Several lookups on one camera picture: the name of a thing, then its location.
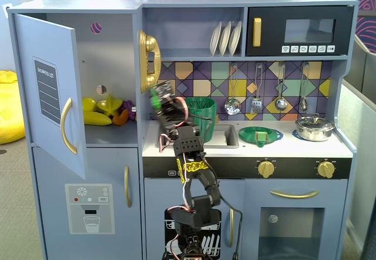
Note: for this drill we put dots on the small green block toy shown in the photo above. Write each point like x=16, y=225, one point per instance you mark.
x=260, y=138

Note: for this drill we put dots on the yellow toy banana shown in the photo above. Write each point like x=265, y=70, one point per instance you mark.
x=97, y=118

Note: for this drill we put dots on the grey toy sink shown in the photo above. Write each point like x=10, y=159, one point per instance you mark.
x=223, y=138

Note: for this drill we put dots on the green round plate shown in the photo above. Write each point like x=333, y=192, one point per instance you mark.
x=249, y=133

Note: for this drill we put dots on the white toy plate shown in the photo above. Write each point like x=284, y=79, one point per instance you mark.
x=215, y=38
x=235, y=38
x=225, y=38

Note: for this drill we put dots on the metal slotted skimmer spoon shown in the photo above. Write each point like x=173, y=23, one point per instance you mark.
x=233, y=105

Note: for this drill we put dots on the grey water dispenser sticker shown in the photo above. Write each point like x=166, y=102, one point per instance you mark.
x=89, y=208

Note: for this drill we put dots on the small metal spoon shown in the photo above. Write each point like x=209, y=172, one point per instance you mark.
x=303, y=102

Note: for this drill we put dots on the metal slotted spatula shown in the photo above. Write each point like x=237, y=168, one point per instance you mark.
x=257, y=104

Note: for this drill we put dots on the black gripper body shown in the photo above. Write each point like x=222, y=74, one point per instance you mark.
x=165, y=116

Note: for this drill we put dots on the gold stove knob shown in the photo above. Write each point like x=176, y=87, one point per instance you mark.
x=266, y=168
x=325, y=168

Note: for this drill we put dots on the blue cabinet door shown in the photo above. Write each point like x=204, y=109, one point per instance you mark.
x=47, y=95

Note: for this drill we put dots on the steel toy pot with lid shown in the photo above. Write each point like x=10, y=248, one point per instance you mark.
x=314, y=129

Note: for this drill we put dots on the green toy cup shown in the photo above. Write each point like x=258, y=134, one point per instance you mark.
x=205, y=116

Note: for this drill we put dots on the gold toy telephone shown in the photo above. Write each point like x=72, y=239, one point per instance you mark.
x=148, y=61

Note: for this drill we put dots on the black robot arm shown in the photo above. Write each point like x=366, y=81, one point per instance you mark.
x=196, y=177

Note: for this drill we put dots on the yellow toy starfruit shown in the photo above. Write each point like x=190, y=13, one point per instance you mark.
x=110, y=105

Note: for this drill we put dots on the black toy microwave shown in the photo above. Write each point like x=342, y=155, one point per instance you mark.
x=299, y=30

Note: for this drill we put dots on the blue toy play kitchen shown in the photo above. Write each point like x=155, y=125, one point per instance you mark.
x=223, y=160

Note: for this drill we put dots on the purple toy grapes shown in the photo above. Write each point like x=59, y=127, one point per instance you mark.
x=128, y=105

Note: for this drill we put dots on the orange toy fruit slice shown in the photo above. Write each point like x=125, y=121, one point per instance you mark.
x=121, y=119

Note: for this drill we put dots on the yellow beanbag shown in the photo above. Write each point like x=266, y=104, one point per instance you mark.
x=10, y=107

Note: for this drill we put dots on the metal ladle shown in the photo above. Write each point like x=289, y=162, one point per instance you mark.
x=281, y=102

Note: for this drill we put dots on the yellow toy lemon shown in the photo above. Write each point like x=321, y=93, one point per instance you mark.
x=88, y=104

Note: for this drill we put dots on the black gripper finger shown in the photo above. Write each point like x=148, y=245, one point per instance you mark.
x=169, y=98
x=152, y=102

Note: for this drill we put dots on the black wrist camera board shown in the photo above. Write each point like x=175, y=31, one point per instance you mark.
x=163, y=88

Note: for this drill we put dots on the grey shopping list sticker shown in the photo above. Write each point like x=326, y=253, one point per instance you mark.
x=45, y=90

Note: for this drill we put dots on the black white dishwasher sticker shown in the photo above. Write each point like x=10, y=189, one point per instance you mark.
x=205, y=239

